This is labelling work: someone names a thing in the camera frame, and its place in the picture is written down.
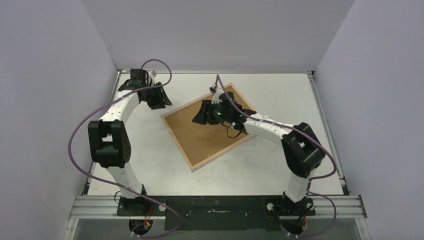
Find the brown cardboard backing board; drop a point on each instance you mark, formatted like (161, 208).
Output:
(198, 139)

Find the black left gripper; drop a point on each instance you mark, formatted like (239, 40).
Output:
(161, 100)

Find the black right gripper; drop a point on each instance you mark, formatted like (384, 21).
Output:
(205, 112)

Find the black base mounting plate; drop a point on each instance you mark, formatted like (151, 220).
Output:
(218, 213)

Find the white wooden picture frame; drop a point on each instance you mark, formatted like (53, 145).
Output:
(195, 167)

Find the aluminium front rail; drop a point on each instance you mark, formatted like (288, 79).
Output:
(105, 207)

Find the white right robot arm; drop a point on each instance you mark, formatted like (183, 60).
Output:
(299, 142)

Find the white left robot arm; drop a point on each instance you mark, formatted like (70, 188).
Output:
(109, 142)

